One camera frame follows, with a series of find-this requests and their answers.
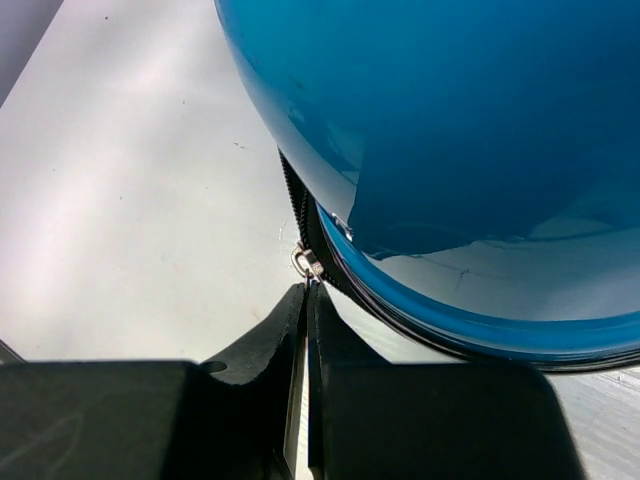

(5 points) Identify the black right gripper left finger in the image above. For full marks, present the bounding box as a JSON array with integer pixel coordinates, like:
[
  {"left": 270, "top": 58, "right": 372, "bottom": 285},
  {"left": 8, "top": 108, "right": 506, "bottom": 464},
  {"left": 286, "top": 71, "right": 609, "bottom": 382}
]
[{"left": 199, "top": 283, "right": 306, "bottom": 388}]

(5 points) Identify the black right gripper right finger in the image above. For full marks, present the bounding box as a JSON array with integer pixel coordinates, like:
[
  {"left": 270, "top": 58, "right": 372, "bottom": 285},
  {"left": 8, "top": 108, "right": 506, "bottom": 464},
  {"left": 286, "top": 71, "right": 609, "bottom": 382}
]
[{"left": 307, "top": 283, "right": 385, "bottom": 365}]

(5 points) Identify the blue kids suitcase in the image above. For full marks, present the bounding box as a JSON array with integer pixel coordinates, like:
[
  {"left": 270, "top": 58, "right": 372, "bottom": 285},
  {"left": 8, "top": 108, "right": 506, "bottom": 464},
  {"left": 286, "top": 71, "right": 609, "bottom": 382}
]
[{"left": 216, "top": 1, "right": 639, "bottom": 371}]

